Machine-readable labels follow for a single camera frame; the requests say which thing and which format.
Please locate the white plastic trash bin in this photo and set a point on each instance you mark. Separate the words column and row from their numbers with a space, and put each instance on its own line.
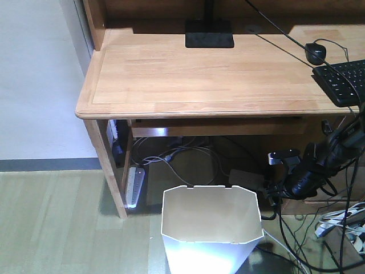
column 209, row 229

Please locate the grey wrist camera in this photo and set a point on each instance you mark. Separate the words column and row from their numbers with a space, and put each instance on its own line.
column 288, row 156

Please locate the white power strip under desk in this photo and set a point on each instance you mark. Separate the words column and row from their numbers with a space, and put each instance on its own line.
column 134, row 185

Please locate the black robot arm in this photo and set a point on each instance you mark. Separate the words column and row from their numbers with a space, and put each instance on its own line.
column 323, row 160

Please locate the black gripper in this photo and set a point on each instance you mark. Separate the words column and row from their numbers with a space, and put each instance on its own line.
column 303, row 178

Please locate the black computer monitor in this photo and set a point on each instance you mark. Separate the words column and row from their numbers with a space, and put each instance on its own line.
column 208, row 32

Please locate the white power strip right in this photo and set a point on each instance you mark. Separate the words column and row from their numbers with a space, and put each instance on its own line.
column 354, row 220

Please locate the wooden desk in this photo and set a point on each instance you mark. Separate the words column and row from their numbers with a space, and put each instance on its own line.
column 142, row 72

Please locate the black computer mouse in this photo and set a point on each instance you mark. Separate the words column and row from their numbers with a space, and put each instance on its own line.
column 315, row 53

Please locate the black keyboard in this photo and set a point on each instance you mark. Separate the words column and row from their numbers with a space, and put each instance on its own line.
column 343, row 83

